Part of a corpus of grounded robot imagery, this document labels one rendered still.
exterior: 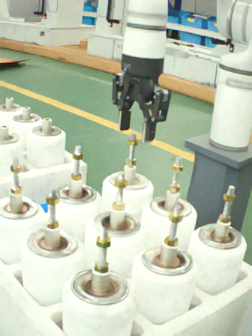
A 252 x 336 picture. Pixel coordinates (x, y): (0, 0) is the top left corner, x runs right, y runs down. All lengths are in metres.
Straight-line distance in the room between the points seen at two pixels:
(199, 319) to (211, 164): 0.41
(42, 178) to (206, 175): 0.37
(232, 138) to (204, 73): 1.84
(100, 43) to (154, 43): 2.63
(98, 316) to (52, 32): 3.49
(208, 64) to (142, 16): 2.02
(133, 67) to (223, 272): 0.37
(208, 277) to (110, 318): 0.22
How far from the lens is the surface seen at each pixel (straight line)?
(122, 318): 0.55
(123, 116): 0.83
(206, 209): 0.98
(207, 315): 0.66
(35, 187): 1.04
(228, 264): 0.69
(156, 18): 0.74
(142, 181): 0.85
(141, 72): 0.75
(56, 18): 3.92
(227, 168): 0.93
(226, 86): 0.92
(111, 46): 3.28
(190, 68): 2.82
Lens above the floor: 0.60
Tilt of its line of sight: 23 degrees down
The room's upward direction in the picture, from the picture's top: 6 degrees clockwise
